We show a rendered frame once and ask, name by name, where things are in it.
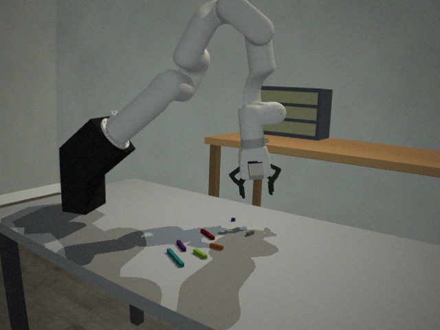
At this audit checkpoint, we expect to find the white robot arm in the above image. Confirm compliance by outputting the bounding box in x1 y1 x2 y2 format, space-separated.
100 0 286 149

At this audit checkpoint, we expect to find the lime green rod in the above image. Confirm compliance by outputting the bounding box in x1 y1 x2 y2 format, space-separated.
193 249 208 259

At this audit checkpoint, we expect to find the purple rod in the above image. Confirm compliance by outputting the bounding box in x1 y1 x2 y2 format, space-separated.
177 240 186 252

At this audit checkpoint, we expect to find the orange rod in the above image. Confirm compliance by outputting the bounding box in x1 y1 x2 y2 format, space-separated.
210 243 223 250

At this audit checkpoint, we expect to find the turquoise rod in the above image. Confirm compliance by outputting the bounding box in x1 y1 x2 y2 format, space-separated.
167 248 184 267

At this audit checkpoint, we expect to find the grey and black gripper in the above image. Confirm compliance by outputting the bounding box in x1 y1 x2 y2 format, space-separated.
229 146 281 199

